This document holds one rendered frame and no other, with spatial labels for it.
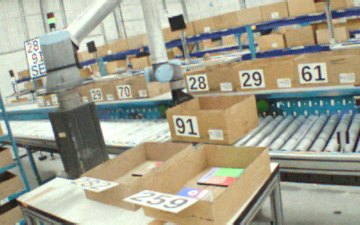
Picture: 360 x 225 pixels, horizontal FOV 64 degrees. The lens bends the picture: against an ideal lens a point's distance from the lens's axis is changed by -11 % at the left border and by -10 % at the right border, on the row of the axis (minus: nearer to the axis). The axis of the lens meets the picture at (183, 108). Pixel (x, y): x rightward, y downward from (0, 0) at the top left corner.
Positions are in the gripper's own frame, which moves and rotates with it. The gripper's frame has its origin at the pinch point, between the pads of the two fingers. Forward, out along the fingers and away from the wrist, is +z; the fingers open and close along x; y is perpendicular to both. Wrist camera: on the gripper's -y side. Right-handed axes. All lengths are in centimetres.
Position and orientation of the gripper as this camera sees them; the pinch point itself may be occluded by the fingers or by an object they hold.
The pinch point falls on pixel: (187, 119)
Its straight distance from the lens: 190.9
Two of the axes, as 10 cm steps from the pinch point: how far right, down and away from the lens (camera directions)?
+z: 2.0, 9.6, 2.0
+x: 7.8, -0.3, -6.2
